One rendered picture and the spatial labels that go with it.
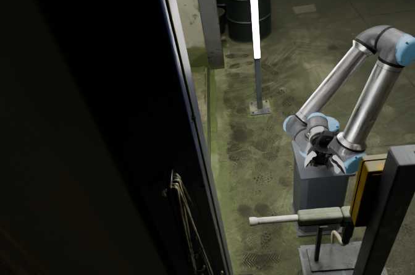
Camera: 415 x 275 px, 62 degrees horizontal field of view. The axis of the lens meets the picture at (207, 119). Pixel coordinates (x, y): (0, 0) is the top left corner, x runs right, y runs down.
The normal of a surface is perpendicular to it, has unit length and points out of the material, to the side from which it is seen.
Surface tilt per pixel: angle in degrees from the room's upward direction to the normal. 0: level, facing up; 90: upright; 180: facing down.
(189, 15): 90
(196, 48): 90
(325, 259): 0
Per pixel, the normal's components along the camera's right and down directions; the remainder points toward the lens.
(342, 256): -0.15, -0.74
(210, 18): 0.00, 0.66
